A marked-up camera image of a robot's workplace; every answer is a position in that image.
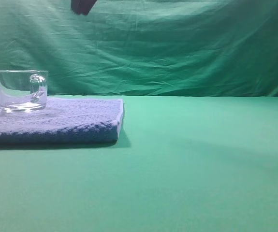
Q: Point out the green backdrop cloth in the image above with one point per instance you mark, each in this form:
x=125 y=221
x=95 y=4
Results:
x=220 y=48

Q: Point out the dark gripper finger tip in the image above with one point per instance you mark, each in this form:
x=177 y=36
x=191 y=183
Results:
x=82 y=7

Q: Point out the folded blue towel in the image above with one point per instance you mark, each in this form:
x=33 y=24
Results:
x=64 y=121

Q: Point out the transparent glass cup with handle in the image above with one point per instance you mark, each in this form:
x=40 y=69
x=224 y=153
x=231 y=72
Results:
x=23 y=90

